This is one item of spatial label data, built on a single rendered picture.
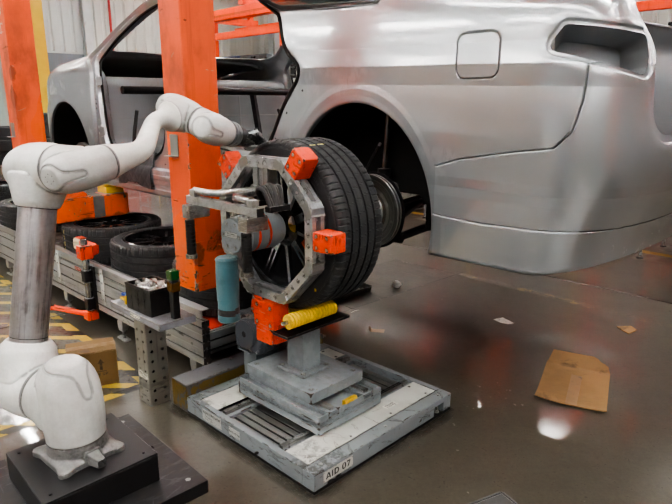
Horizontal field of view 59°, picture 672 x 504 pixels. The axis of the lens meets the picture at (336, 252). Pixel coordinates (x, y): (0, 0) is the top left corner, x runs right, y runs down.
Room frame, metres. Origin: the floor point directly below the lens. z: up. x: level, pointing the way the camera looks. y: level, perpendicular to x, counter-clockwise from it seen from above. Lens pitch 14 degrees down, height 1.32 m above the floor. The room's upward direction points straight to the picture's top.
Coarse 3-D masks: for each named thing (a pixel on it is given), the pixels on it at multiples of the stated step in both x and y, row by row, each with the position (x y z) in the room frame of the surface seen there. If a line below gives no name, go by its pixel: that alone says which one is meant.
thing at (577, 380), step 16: (560, 352) 2.90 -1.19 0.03; (544, 368) 2.75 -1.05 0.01; (560, 368) 2.75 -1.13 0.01; (576, 368) 2.75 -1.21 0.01; (592, 368) 2.75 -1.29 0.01; (608, 368) 2.74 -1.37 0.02; (544, 384) 2.58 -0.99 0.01; (560, 384) 2.58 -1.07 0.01; (576, 384) 2.58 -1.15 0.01; (592, 384) 2.58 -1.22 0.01; (608, 384) 2.58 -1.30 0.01; (560, 400) 2.42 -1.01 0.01; (576, 400) 2.42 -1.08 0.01; (592, 400) 2.43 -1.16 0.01
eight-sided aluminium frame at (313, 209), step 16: (240, 160) 2.25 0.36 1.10; (256, 160) 2.19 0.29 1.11; (272, 160) 2.13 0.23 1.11; (240, 176) 2.28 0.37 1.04; (288, 176) 2.07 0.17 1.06; (304, 192) 2.03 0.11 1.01; (304, 208) 2.01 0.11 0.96; (320, 208) 2.01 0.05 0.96; (304, 224) 2.01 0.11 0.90; (320, 224) 2.02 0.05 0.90; (240, 256) 2.35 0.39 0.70; (320, 256) 2.02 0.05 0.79; (240, 272) 2.28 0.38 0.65; (256, 272) 2.30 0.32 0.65; (304, 272) 2.01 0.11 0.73; (320, 272) 2.03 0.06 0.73; (256, 288) 2.21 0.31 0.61; (272, 288) 2.21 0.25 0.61; (288, 288) 2.08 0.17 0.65; (304, 288) 2.08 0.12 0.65
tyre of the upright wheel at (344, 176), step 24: (264, 144) 2.29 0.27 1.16; (288, 144) 2.19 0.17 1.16; (312, 144) 2.22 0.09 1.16; (336, 144) 2.29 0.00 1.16; (336, 168) 2.13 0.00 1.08; (360, 168) 2.20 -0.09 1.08; (336, 192) 2.04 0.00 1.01; (360, 192) 2.13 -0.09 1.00; (336, 216) 2.02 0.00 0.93; (360, 216) 2.08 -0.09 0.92; (360, 240) 2.08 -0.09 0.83; (336, 264) 2.02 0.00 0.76; (360, 264) 2.11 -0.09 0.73; (312, 288) 2.11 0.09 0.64; (336, 288) 2.08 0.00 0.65
